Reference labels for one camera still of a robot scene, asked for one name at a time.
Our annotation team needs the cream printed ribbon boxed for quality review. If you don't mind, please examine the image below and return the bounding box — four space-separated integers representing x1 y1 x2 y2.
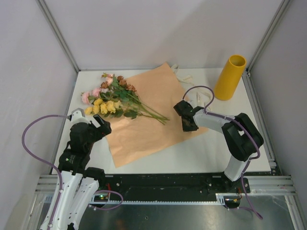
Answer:
170 64 215 112

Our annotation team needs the artificial flower bouquet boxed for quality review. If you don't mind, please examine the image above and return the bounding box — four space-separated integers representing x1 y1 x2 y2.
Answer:
81 73 169 125

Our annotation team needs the green and peach wrapping paper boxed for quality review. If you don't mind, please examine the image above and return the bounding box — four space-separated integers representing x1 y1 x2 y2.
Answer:
107 63 208 168

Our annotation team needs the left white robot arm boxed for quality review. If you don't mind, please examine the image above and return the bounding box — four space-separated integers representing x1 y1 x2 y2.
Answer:
40 112 111 230

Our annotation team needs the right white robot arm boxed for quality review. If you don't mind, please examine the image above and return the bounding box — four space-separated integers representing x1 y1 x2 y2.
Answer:
174 100 264 192

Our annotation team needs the yellow cylindrical vase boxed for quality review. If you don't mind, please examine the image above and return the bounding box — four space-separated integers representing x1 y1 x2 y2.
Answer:
214 55 247 101

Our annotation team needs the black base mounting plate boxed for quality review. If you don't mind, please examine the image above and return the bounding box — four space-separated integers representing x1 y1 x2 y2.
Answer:
99 172 250 201

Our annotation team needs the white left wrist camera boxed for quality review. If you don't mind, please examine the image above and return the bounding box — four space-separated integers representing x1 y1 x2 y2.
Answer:
68 108 88 125

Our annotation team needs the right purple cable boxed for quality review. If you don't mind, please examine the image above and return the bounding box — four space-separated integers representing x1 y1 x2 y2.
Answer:
181 85 263 220

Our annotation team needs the purple cable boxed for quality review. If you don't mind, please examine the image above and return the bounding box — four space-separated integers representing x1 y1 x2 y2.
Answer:
181 85 263 220
21 114 72 230

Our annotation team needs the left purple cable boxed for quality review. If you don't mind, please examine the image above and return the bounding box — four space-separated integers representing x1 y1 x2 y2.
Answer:
21 114 72 230

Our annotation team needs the aluminium frame rail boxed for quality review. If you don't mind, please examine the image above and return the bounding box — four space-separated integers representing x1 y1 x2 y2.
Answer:
242 70 278 171

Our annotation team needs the white slotted cable duct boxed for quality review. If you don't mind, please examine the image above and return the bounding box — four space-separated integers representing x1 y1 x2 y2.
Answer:
89 194 242 207

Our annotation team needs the left aluminium corner post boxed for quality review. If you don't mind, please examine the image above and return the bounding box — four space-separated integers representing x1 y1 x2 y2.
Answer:
36 0 80 73

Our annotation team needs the aluminium corner post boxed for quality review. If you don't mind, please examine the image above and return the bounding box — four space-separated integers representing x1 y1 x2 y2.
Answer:
246 0 293 73
36 0 80 73

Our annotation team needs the right aluminium corner post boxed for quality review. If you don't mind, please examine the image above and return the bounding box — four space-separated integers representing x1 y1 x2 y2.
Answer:
246 0 293 73

